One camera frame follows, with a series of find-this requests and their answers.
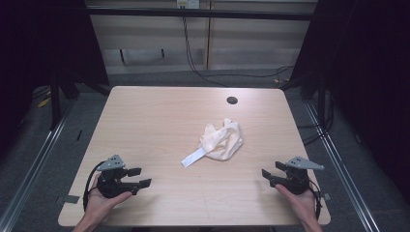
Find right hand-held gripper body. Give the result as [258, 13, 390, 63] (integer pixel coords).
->
[273, 156, 326, 196]

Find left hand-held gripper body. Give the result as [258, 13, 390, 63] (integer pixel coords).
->
[96, 154, 133, 199]

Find person's right hand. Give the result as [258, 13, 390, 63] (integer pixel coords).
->
[274, 183, 319, 224]

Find person's left hand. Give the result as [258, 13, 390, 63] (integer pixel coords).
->
[83, 173, 133, 224]

